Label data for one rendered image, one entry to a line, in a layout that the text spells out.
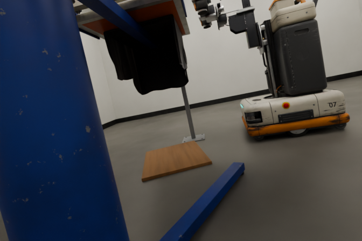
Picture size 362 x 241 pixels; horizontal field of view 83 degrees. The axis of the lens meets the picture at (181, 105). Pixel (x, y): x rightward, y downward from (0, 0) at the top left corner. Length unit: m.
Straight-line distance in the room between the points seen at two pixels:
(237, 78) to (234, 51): 0.63
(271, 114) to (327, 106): 0.36
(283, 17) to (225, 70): 3.35
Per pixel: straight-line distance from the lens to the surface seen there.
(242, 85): 4.98
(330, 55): 5.64
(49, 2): 0.46
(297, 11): 1.74
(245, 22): 1.89
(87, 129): 0.43
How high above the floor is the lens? 0.50
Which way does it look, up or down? 4 degrees down
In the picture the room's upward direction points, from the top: 12 degrees counter-clockwise
